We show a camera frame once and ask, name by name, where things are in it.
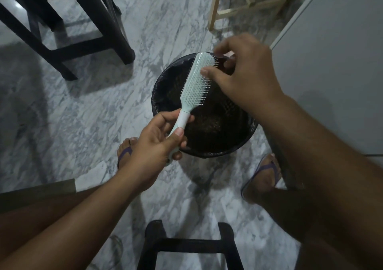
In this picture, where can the person's left hand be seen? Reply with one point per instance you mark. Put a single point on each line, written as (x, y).
(152, 153)

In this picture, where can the person's right hand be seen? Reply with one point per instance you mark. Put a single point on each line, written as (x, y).
(251, 75)

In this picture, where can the mint green hairbrush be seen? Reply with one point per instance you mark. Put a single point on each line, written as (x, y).
(194, 84)

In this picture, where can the black waste bin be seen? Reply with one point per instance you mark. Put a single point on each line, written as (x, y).
(215, 142)

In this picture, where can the person's right forearm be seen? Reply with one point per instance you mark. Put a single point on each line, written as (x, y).
(329, 165)

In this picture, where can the purple flip-flop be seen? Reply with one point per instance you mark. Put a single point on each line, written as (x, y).
(125, 153)
(267, 167)

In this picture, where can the white cabinet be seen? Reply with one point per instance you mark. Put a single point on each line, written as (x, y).
(329, 69)

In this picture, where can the light wooden table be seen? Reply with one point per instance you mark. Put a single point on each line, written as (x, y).
(214, 6)

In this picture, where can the black plastic stool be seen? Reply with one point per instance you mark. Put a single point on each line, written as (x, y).
(185, 245)

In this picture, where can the tall black stool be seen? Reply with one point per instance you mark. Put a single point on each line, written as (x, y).
(95, 12)

